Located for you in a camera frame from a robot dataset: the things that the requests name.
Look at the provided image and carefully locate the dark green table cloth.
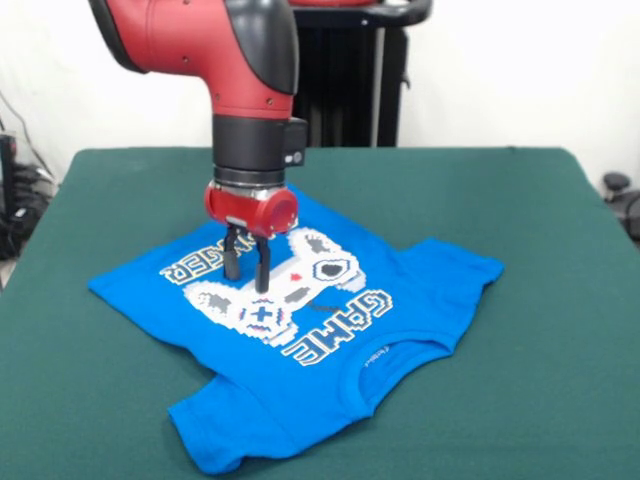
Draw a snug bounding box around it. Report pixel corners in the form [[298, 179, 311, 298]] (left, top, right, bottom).
[[0, 146, 640, 480]]

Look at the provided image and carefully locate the black cable bundle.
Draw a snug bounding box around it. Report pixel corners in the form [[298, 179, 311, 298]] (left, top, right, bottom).
[[0, 164, 57, 261]]

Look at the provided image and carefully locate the grey chair base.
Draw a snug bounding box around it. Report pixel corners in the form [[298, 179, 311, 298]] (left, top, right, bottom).
[[601, 171, 640, 246]]

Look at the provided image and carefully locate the blue printed shirt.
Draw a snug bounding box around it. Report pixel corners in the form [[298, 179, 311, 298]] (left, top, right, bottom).
[[88, 184, 506, 475]]

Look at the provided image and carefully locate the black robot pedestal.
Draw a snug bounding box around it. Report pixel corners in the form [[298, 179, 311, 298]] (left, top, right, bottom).
[[289, 0, 434, 149]]

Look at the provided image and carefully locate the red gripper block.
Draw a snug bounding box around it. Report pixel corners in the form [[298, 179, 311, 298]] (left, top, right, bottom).
[[203, 182, 300, 294]]

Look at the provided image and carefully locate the black upright stand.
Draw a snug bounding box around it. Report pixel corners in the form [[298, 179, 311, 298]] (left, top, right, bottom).
[[0, 133, 19, 224]]

